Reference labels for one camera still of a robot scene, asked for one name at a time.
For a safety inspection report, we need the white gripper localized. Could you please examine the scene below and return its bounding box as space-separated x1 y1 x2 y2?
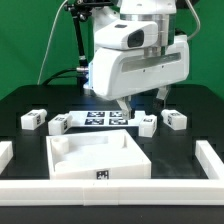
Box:
92 35 189 120

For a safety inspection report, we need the white square tabletop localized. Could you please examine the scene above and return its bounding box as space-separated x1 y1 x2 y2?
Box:
46 129 151 180

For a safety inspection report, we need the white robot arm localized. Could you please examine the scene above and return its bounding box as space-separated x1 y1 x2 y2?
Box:
90 0 189 120

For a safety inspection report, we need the white U-shaped fence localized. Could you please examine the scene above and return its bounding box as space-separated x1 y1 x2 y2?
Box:
0 140 224 206

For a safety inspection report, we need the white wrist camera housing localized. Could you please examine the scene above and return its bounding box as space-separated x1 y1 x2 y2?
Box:
94 20 158 50

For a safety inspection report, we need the white marker base plate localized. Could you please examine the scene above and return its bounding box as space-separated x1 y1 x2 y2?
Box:
69 111 145 127

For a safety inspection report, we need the black cable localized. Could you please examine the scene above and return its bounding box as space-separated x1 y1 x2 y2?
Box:
42 68 88 86

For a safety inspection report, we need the black camera stand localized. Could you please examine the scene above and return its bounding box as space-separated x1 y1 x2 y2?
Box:
64 0 114 86

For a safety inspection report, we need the white cable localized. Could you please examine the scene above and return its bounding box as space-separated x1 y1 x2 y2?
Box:
37 0 69 86

